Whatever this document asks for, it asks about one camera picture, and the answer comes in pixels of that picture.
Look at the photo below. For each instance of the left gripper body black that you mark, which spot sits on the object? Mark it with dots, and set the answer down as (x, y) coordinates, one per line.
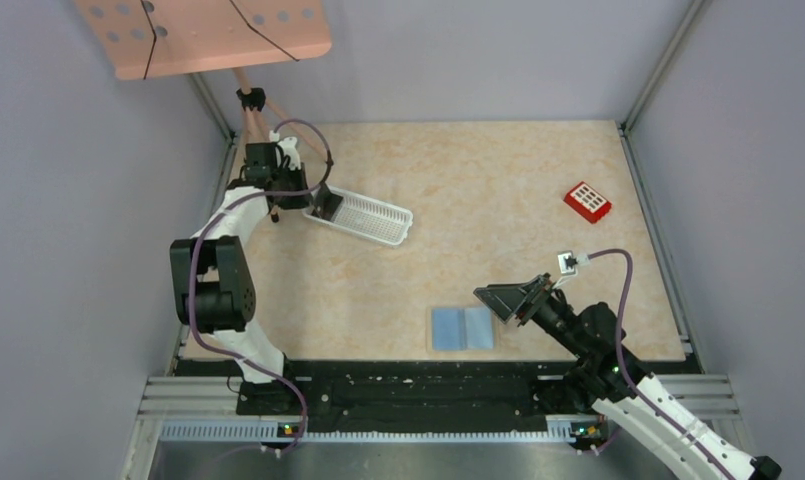
(290, 180)

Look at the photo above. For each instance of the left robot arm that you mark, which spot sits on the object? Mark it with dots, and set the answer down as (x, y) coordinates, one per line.
(352, 287)

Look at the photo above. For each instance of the white plastic basket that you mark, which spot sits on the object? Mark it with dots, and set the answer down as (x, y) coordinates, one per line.
(368, 218)

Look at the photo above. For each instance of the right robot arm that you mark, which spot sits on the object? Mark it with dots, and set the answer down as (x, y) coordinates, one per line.
(609, 380)

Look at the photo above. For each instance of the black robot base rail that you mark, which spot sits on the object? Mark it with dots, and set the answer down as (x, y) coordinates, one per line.
(418, 396)

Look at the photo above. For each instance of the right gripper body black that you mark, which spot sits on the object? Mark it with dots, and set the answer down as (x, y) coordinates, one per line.
(538, 301)

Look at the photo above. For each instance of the red toy brick block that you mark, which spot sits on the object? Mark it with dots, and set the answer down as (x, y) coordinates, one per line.
(588, 202)

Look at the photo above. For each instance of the pink music stand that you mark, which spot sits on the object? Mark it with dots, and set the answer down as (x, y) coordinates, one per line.
(144, 40)

